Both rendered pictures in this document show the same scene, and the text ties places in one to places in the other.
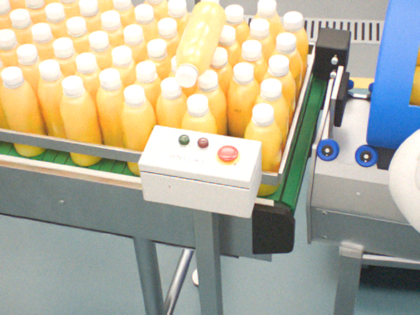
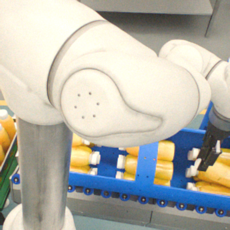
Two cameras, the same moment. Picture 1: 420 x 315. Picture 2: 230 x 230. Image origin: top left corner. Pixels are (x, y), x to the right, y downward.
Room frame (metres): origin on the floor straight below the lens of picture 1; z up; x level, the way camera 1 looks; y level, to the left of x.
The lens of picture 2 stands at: (0.41, -0.46, 2.10)
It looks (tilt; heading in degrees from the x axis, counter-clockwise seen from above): 49 degrees down; 350
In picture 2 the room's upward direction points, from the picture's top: 2 degrees clockwise
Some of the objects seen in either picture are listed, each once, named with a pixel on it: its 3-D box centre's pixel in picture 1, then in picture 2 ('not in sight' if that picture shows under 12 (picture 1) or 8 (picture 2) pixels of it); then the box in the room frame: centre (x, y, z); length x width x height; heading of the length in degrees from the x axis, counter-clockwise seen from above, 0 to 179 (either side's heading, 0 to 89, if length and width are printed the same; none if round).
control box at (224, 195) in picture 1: (202, 170); not in sight; (0.99, 0.02, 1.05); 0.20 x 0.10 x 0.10; 73
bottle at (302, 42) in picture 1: (291, 58); (7, 128); (1.36, -0.19, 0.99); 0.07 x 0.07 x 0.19
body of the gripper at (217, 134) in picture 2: not in sight; (218, 130); (0.95, -0.91, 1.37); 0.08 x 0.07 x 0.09; 163
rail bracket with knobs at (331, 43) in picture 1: (330, 57); not in sight; (1.41, -0.28, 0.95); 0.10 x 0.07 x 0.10; 163
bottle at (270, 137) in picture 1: (262, 151); not in sight; (1.09, -0.10, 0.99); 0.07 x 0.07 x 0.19
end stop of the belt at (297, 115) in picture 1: (299, 109); (7, 155); (1.23, -0.19, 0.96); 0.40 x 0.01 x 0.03; 163
